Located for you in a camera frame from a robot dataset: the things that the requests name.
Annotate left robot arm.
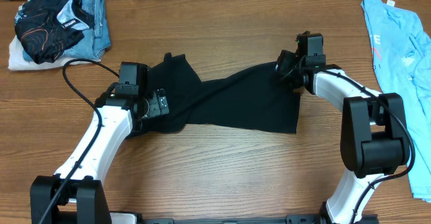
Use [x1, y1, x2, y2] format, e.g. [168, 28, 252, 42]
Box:
[30, 62, 169, 224]

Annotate light blue t-shirt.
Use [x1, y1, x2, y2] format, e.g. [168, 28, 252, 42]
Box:
[361, 0, 430, 202]

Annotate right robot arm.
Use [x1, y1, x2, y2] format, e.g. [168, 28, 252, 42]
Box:
[275, 31, 416, 224]

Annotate black t-shirt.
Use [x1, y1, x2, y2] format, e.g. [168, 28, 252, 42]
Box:
[130, 53, 300, 137]

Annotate black orange patterned shirt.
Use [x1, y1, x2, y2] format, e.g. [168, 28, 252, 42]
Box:
[15, 0, 94, 64]

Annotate folded white garment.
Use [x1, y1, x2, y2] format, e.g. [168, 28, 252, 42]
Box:
[8, 0, 110, 71]

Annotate folded blue denim jeans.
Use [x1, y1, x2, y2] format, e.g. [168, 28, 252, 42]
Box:
[15, 0, 111, 64]

